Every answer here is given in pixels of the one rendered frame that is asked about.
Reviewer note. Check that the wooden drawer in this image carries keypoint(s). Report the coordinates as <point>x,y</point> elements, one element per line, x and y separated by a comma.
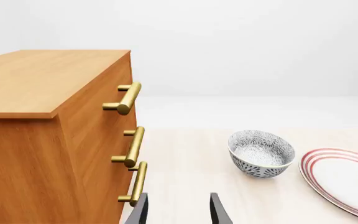
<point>107,168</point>
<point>117,211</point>
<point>89,121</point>

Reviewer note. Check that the wooden cabinet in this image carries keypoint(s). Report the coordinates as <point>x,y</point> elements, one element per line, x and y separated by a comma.
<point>20,79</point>

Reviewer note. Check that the patterned grey white bowl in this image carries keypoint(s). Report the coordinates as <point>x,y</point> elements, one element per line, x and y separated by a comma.
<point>259,161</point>

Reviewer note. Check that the white plate with red rings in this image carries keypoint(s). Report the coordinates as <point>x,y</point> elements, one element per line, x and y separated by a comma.
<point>343,179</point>

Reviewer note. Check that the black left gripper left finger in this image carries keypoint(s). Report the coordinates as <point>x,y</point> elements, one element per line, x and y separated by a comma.
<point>140,213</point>

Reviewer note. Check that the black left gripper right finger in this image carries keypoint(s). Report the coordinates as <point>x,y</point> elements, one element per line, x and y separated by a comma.
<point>218,213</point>

